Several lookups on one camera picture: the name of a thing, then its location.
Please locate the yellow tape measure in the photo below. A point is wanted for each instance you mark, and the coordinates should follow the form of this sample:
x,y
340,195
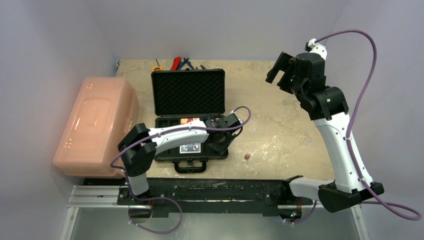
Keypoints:
x,y
157,68

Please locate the orange plastic storage bin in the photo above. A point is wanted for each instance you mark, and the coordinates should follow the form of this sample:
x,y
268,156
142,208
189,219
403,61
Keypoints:
x,y
104,111

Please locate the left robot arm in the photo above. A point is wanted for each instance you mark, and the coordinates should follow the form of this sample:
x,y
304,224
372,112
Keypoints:
x,y
141,145

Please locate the red Texas Hold'em card deck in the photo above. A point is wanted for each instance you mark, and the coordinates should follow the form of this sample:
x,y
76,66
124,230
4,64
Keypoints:
x,y
188,120

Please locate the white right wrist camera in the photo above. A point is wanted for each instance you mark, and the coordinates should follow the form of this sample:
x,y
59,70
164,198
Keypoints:
x,y
313,46

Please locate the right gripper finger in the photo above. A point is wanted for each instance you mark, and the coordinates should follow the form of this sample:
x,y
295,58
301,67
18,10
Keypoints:
x,y
283,63
285,83

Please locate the black poker carrying case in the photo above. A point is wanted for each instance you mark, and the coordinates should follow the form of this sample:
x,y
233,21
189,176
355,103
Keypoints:
x,y
188,94

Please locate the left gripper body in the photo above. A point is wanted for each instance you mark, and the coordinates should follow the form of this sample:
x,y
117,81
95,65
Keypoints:
x,y
221,146

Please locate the blue playing card deck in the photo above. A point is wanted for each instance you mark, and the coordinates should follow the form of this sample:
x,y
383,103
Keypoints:
x,y
191,148

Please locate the red handled pliers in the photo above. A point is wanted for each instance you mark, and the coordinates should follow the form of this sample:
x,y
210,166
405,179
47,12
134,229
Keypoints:
x,y
176,63

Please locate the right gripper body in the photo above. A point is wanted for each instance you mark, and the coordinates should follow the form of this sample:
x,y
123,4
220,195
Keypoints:
x,y
286,77

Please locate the blue handled cutters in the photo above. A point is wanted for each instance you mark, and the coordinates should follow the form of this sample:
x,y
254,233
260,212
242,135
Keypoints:
x,y
186,61

